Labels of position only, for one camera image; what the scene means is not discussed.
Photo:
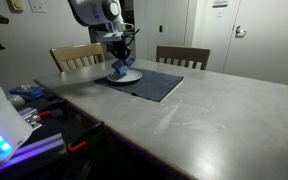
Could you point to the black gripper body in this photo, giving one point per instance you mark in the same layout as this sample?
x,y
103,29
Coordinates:
x,y
120,48

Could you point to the blue towel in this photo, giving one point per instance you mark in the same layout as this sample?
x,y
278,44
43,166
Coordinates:
x,y
120,70

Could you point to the white round plate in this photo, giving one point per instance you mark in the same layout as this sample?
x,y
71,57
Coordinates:
x,y
134,77

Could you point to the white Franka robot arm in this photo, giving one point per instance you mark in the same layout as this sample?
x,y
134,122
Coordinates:
x,y
87,11

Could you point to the dark blue placemat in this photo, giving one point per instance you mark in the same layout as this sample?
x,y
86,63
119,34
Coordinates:
x,y
157,85

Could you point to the black door latch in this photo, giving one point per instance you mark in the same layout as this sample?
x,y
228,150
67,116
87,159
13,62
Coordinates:
x,y
160,28

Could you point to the light wooden slat-back chair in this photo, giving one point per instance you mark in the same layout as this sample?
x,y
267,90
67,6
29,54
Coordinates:
x,y
77,51

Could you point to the brown wooden slat-back chair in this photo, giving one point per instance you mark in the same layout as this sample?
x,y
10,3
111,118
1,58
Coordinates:
x,y
182,52

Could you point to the blue box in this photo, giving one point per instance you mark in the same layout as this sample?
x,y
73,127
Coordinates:
x,y
30,91

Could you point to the black orange bar clamp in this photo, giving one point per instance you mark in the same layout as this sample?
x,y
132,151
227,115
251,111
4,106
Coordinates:
x,y
75,147

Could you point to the beige round thermostat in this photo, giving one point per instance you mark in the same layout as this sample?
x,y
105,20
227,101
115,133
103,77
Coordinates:
x,y
16,5

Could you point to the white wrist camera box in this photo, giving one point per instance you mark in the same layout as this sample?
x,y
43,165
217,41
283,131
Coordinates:
x,y
109,36

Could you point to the silver metal bracket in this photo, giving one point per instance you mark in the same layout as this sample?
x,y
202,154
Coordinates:
x,y
29,115

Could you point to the aluminium extrusion rail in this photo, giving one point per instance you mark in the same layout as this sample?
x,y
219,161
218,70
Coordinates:
x,y
44,146

